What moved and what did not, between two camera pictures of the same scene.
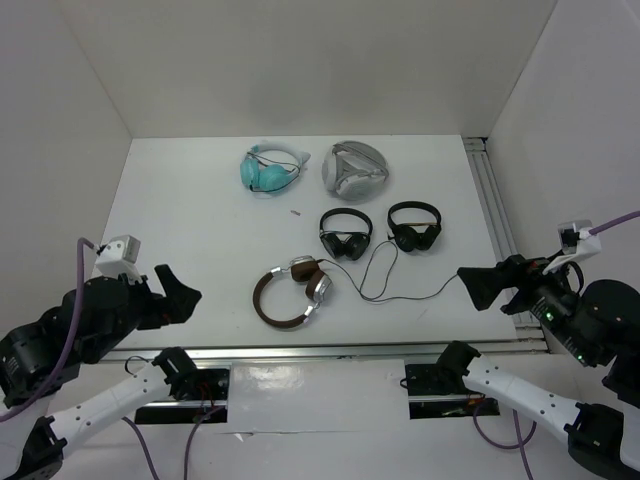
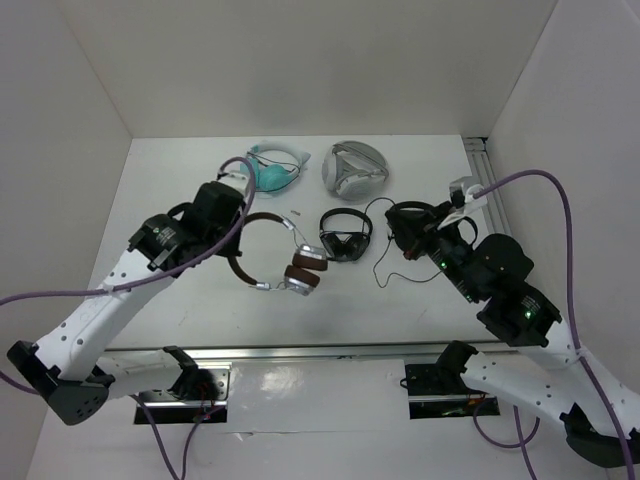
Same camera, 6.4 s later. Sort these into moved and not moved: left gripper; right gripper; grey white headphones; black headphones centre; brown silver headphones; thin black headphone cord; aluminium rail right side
Moved: brown silver headphones; right gripper; thin black headphone cord; left gripper
Not moved: black headphones centre; grey white headphones; aluminium rail right side
